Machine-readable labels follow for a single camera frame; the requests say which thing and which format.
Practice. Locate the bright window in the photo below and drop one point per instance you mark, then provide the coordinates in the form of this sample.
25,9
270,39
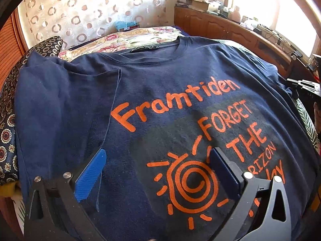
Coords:
263,0

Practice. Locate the sheer curtain with circle pattern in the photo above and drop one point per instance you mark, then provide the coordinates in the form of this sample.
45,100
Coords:
87,5

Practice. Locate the open cardboard box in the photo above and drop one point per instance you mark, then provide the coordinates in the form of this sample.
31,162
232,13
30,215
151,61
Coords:
205,6

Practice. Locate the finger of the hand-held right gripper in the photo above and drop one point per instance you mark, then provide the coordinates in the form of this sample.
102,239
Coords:
303,84

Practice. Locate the navy t-shirt with orange print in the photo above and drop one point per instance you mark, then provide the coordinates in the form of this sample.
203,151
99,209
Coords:
163,80

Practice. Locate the white plastic bottle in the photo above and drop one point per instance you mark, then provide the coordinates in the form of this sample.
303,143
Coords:
235,13

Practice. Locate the wooden slatted wardrobe door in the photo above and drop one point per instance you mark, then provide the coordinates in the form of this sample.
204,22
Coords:
10,50

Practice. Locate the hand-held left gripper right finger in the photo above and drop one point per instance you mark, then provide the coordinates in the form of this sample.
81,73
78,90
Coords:
224,175

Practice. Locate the dark medallion patterned pillow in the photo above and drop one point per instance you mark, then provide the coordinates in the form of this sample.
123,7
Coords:
10,120

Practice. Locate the stack of books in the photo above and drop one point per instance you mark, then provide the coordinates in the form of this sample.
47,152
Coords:
185,1

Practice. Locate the light blue box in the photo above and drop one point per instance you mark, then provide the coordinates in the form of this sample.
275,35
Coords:
125,26

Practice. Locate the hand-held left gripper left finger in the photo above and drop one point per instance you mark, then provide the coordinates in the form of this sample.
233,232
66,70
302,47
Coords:
91,173

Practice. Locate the wooden cabinet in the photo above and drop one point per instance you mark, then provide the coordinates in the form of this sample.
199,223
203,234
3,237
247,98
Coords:
220,26

